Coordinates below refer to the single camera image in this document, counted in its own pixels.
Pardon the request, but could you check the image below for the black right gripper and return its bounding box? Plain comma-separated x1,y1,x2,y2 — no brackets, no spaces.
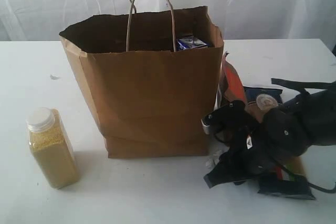
203,100,311,195

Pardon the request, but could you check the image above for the spaghetti packet with Italian flag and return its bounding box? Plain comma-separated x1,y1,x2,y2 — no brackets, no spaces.
243,85,317,200

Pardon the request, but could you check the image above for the blue and white milk carton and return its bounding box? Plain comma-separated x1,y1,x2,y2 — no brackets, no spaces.
176,36,208,51

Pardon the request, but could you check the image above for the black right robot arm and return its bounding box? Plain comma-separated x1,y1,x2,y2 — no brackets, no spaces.
202,78,335,200

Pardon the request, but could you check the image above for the brown paper shopping bag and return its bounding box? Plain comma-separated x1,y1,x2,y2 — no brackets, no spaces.
59,6,224,158

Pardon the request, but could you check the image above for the white crumpled paper ball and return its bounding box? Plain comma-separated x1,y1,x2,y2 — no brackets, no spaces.
212,149,225,157
205,157,218,169

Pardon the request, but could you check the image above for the brown pouch with orange label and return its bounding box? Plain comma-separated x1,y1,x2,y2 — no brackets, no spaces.
215,51,248,108

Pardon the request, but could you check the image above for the millet bottle with white cap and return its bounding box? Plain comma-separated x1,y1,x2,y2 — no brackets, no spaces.
26,108,79,189

